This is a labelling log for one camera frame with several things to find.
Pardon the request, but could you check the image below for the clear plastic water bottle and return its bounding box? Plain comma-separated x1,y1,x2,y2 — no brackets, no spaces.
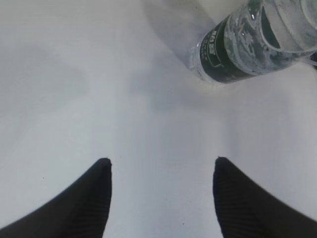
190,0,317,83

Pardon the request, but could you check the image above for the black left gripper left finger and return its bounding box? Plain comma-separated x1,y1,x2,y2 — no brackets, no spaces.
0,158,112,238

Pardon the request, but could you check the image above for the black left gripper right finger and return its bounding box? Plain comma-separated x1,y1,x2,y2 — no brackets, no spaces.
212,157,317,238

